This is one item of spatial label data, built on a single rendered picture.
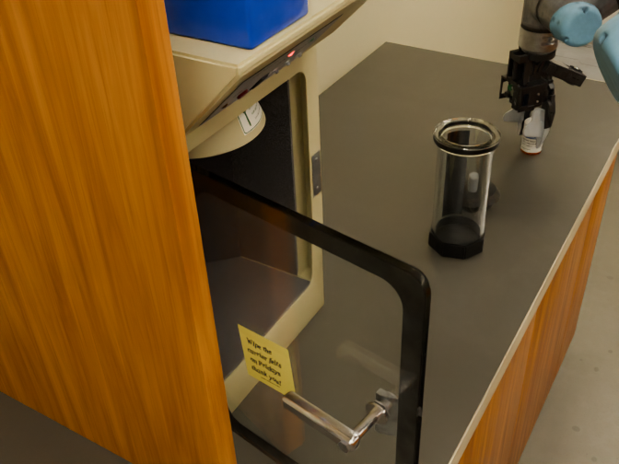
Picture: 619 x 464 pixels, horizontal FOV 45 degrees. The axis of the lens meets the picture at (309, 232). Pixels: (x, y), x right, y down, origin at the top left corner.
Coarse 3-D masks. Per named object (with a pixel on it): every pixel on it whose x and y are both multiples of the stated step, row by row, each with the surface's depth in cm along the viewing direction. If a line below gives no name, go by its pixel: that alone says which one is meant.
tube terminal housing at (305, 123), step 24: (312, 48) 96; (288, 72) 93; (312, 72) 98; (264, 96) 90; (312, 96) 100; (216, 120) 82; (312, 120) 102; (192, 144) 80; (312, 144) 104; (312, 192) 108; (312, 216) 110
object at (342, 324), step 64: (256, 256) 73; (320, 256) 66; (384, 256) 61; (256, 320) 79; (320, 320) 71; (384, 320) 64; (256, 384) 86; (320, 384) 77; (384, 384) 69; (320, 448) 83; (384, 448) 74
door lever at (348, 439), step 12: (288, 396) 73; (300, 396) 73; (288, 408) 73; (300, 408) 72; (312, 408) 72; (372, 408) 72; (312, 420) 71; (324, 420) 71; (336, 420) 71; (372, 420) 71; (384, 420) 71; (324, 432) 70; (336, 432) 69; (348, 432) 69; (360, 432) 70; (348, 444) 69
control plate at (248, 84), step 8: (328, 24) 80; (320, 32) 80; (304, 40) 76; (296, 48) 76; (304, 48) 83; (280, 56) 73; (288, 56) 78; (272, 64) 73; (280, 64) 80; (264, 72) 74; (248, 80) 70; (256, 80) 76; (264, 80) 82; (240, 88) 72; (248, 88) 77; (232, 96) 72; (224, 104) 73; (216, 112) 75
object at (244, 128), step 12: (252, 108) 93; (240, 120) 91; (252, 120) 92; (264, 120) 96; (216, 132) 89; (228, 132) 90; (240, 132) 91; (252, 132) 92; (204, 144) 89; (216, 144) 89; (228, 144) 90; (240, 144) 91; (192, 156) 89; (204, 156) 89
